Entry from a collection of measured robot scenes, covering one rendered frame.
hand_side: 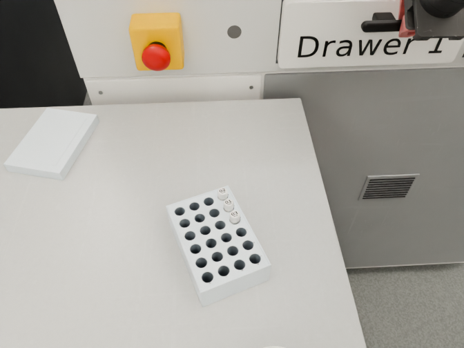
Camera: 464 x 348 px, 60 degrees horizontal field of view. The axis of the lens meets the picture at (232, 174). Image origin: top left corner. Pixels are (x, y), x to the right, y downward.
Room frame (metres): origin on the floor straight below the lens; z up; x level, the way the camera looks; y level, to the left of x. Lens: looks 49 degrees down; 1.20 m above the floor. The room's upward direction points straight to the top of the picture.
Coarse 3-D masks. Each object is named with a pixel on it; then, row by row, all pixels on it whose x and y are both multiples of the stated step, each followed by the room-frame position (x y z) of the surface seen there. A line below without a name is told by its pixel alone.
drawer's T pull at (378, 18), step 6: (378, 12) 0.56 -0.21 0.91; (384, 12) 0.56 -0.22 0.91; (390, 12) 0.56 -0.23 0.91; (372, 18) 0.56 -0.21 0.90; (378, 18) 0.54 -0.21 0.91; (384, 18) 0.54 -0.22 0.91; (390, 18) 0.54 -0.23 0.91; (366, 24) 0.53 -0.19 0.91; (372, 24) 0.53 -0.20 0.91; (378, 24) 0.53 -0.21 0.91; (384, 24) 0.53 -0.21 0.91; (390, 24) 0.53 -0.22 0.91; (396, 24) 0.53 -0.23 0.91; (366, 30) 0.52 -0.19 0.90; (372, 30) 0.53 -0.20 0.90; (378, 30) 0.53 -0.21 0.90; (384, 30) 0.53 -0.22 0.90; (390, 30) 0.53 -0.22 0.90; (396, 30) 0.53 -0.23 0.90
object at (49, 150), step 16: (48, 112) 0.50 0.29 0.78; (64, 112) 0.50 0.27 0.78; (32, 128) 0.46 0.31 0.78; (48, 128) 0.46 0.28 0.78; (64, 128) 0.46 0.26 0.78; (80, 128) 0.46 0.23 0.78; (32, 144) 0.42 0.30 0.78; (48, 144) 0.42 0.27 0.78; (64, 144) 0.42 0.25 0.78; (80, 144) 0.43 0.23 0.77; (16, 160) 0.39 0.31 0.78; (32, 160) 0.39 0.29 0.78; (48, 160) 0.39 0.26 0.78; (64, 160) 0.39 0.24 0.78; (48, 176) 0.37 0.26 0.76; (64, 176) 0.37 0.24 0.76
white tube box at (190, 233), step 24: (216, 192) 0.32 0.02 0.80; (168, 216) 0.29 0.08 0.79; (192, 216) 0.28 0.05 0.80; (216, 216) 0.29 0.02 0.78; (240, 216) 0.28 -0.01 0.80; (192, 240) 0.25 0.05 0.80; (216, 240) 0.25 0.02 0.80; (240, 240) 0.25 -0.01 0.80; (192, 264) 0.21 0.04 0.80; (216, 264) 0.21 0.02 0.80; (240, 264) 0.22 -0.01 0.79; (264, 264) 0.21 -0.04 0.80; (216, 288) 0.19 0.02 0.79; (240, 288) 0.20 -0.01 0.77
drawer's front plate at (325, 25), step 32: (288, 0) 0.56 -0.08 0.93; (320, 0) 0.56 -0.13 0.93; (352, 0) 0.56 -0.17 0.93; (384, 0) 0.56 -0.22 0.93; (288, 32) 0.56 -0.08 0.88; (320, 32) 0.56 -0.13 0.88; (352, 32) 0.56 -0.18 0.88; (384, 32) 0.56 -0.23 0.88; (288, 64) 0.56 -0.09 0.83; (320, 64) 0.56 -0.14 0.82; (352, 64) 0.56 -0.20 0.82; (384, 64) 0.56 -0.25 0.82
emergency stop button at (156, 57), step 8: (144, 48) 0.50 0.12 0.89; (152, 48) 0.49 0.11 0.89; (160, 48) 0.49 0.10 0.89; (144, 56) 0.49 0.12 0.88; (152, 56) 0.49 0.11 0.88; (160, 56) 0.49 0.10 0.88; (168, 56) 0.50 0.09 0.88; (144, 64) 0.49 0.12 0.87; (152, 64) 0.49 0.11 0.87; (160, 64) 0.49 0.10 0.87; (168, 64) 0.50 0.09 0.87
